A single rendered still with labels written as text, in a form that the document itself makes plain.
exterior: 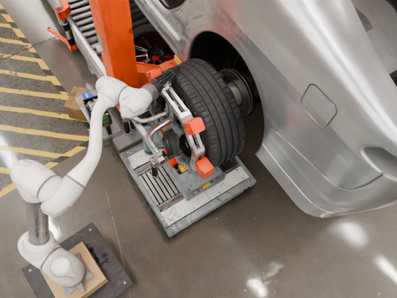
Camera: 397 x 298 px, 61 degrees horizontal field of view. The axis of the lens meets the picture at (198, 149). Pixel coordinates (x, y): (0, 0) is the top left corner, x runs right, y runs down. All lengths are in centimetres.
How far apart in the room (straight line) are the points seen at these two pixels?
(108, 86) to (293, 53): 87
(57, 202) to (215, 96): 93
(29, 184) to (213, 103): 95
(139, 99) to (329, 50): 86
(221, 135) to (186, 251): 112
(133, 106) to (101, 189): 133
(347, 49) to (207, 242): 177
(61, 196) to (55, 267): 56
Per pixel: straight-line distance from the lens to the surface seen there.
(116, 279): 233
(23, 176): 165
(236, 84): 217
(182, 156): 221
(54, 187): 158
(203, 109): 177
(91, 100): 262
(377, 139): 141
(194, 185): 256
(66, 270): 201
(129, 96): 166
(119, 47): 205
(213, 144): 182
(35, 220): 187
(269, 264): 273
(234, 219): 275
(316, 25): 146
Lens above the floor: 259
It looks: 61 degrees down
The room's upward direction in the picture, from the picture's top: 9 degrees clockwise
